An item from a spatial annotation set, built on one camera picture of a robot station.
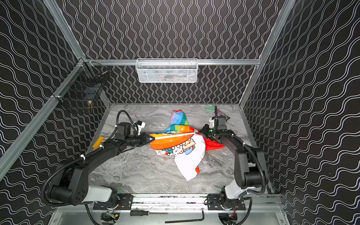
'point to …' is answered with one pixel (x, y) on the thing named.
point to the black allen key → (175, 221)
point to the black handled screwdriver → (141, 213)
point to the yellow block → (98, 142)
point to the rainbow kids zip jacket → (188, 146)
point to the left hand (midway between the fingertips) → (158, 139)
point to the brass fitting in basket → (89, 105)
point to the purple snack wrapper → (220, 113)
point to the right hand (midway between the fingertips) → (201, 131)
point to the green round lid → (210, 108)
